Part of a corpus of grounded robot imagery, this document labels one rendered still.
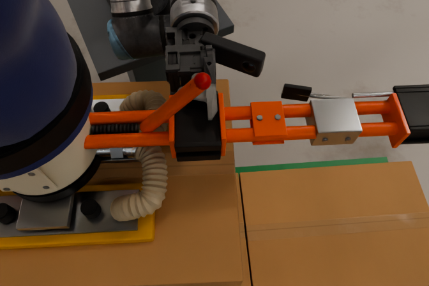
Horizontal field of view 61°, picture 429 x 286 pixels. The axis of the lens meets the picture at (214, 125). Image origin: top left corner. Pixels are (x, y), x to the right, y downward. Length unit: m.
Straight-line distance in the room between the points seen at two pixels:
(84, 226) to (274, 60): 1.77
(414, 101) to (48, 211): 0.60
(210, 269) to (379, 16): 2.27
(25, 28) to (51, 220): 0.35
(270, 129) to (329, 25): 1.99
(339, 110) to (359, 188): 0.74
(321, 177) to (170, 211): 0.74
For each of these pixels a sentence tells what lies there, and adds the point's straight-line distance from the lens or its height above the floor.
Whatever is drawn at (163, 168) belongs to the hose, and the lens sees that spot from 0.60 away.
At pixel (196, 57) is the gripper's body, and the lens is 0.61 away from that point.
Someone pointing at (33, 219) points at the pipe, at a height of 1.12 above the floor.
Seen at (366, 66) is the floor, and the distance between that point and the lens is 2.36.
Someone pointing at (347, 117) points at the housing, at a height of 1.21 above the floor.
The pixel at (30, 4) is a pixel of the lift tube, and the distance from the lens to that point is 0.39.
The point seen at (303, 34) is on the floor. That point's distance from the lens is 2.42.
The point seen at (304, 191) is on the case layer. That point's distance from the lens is 1.26.
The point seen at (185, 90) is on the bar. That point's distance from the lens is 0.49.
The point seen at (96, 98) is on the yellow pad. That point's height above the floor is 1.09.
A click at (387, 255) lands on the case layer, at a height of 0.54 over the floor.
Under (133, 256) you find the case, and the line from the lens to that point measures 0.65.
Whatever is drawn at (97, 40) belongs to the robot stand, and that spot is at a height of 0.75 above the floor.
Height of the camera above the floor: 1.69
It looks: 60 degrees down
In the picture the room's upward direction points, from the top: straight up
